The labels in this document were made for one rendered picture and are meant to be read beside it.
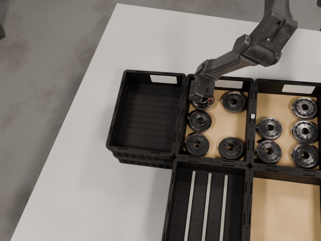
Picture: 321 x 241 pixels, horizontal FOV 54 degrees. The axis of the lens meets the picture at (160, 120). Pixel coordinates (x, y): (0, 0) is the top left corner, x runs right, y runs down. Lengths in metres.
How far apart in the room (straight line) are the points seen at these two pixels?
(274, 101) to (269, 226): 0.55
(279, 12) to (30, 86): 2.37
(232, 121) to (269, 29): 0.69
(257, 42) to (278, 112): 0.70
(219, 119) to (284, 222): 0.50
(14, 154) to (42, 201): 1.08
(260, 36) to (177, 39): 1.07
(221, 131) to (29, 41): 2.24
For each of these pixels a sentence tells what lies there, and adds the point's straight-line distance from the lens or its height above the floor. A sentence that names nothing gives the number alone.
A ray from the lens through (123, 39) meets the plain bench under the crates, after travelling 1.92.
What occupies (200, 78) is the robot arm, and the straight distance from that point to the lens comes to 1.23.
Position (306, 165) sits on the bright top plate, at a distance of 1.40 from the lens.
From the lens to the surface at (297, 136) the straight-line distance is 1.44.
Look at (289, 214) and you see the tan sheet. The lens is 1.37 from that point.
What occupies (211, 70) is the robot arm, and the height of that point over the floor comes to 1.21.
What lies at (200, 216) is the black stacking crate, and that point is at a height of 0.83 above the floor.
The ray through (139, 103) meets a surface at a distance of 1.52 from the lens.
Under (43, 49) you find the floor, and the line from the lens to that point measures 3.08.
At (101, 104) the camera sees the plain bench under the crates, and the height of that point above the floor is 0.70.
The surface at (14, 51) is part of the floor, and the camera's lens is 3.22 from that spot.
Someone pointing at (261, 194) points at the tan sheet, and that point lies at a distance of 1.36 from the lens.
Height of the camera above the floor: 2.15
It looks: 65 degrees down
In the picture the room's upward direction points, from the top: 18 degrees counter-clockwise
